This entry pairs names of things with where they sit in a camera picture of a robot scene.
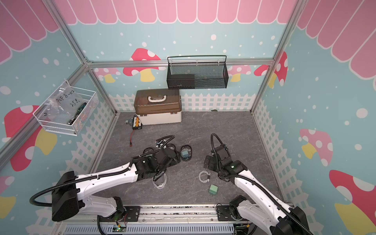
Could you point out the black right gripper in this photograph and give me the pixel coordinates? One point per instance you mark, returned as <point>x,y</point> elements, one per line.
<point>210,165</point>

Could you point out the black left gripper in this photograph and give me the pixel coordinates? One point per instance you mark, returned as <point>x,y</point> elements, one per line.
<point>176,160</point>

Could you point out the green charger cube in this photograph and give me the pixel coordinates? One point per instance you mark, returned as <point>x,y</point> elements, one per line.
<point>213,189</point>

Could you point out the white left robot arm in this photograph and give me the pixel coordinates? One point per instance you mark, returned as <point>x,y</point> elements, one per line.
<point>75,194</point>

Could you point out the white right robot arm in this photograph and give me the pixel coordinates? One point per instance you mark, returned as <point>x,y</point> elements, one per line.
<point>269,213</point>

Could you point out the black yellow charger board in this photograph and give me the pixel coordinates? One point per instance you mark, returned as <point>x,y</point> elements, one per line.
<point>136,124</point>

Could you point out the brown lid storage box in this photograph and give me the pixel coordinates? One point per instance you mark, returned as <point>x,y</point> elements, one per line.
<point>158,106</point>

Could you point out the clear labelled plastic bag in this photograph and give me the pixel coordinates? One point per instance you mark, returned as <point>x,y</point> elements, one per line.
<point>62,104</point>

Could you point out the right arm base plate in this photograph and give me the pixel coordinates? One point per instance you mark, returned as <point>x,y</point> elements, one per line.
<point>227,213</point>

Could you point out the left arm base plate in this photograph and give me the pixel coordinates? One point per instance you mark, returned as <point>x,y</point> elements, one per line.
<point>127,214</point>

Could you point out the black wire mesh basket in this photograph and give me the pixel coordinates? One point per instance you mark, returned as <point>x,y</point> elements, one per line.
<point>197,72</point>

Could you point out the green handled tool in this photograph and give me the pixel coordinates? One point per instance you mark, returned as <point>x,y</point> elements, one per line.
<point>78,112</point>

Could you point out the white wire wall basket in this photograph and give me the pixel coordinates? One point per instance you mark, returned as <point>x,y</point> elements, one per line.
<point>89,96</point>

